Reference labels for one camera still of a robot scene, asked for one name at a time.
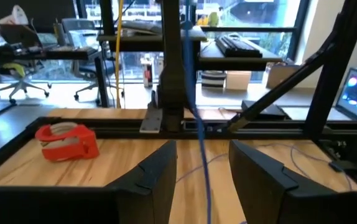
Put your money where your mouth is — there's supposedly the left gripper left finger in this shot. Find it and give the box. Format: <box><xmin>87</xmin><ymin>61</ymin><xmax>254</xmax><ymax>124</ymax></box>
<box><xmin>0</xmin><ymin>140</ymin><xmax>178</xmax><ymax>224</ymax></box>

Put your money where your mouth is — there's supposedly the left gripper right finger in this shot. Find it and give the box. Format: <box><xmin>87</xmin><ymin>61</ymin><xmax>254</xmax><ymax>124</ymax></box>
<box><xmin>229</xmin><ymin>140</ymin><xmax>357</xmax><ymax>224</ymax></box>

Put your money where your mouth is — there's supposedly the long blue ethernet cable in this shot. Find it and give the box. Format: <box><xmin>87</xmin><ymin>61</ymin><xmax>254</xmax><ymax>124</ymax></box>
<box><xmin>175</xmin><ymin>0</ymin><xmax>353</xmax><ymax>224</ymax></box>

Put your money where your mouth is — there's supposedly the grey metal mounting plate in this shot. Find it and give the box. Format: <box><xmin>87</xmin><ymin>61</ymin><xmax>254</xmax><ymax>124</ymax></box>
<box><xmin>139</xmin><ymin>102</ymin><xmax>164</xmax><ymax>134</ymax></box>

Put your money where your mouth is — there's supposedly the cardboard box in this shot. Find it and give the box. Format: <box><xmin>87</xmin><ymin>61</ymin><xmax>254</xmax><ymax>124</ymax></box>
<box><xmin>265</xmin><ymin>63</ymin><xmax>300</xmax><ymax>90</ymax></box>

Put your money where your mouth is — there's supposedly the striped box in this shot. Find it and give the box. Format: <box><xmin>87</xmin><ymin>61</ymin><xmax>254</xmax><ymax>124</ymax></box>
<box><xmin>200</xmin><ymin>70</ymin><xmax>227</xmax><ymax>88</ymax></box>

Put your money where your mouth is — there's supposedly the black keyboard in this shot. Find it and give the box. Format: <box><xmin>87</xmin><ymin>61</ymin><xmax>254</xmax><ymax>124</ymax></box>
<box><xmin>215</xmin><ymin>34</ymin><xmax>263</xmax><ymax>58</ymax></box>

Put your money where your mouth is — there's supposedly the black standing desk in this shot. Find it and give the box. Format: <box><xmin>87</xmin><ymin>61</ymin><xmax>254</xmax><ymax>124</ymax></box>
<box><xmin>97</xmin><ymin>0</ymin><xmax>284</xmax><ymax>108</ymax></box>

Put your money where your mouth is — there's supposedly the grey office chair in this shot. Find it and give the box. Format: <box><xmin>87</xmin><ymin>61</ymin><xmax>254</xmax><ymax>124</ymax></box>
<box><xmin>62</xmin><ymin>17</ymin><xmax>125</xmax><ymax>104</ymax></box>

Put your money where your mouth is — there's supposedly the cluttered black desk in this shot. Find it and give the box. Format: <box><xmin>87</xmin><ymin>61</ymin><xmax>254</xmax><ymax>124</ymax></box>
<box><xmin>0</xmin><ymin>23</ymin><xmax>100</xmax><ymax>62</ymax></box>

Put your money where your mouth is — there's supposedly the green backed office chair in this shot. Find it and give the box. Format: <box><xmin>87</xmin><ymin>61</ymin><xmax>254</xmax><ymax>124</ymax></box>
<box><xmin>0</xmin><ymin>61</ymin><xmax>50</xmax><ymax>105</ymax></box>

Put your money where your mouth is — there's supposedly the yellow hanging cable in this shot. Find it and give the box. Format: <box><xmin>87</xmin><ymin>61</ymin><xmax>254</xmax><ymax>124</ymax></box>
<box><xmin>114</xmin><ymin>0</ymin><xmax>124</xmax><ymax>109</ymax></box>

